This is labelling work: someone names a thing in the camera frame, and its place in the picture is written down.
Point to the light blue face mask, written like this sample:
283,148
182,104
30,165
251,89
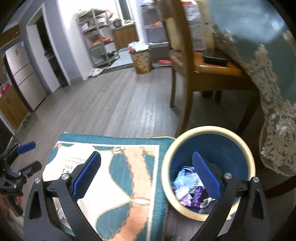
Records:
187,177

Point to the teal lace-trimmed tablecloth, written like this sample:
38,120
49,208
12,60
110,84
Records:
256,37

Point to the purple plastic bottle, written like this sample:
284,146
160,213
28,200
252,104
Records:
197,197

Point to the wooden kitchen cabinet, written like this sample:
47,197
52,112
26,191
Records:
124,35

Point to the wooden dining chair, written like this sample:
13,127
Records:
199,76

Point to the silver refrigerator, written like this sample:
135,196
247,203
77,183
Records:
25,76

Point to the blue bin with cream rim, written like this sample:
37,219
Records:
220,146

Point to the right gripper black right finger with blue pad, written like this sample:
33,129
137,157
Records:
251,221

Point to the white tissue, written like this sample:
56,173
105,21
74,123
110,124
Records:
181,192

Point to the grey metal storage shelf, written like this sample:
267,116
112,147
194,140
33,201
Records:
96,30

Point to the black box on chair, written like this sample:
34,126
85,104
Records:
215,57

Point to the teal patterned floor rug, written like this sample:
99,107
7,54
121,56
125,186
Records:
125,200

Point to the white slippers on floor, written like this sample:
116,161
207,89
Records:
95,72

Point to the orange patterned waste bin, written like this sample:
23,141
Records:
139,52

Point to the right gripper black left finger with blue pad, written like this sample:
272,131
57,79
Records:
41,219

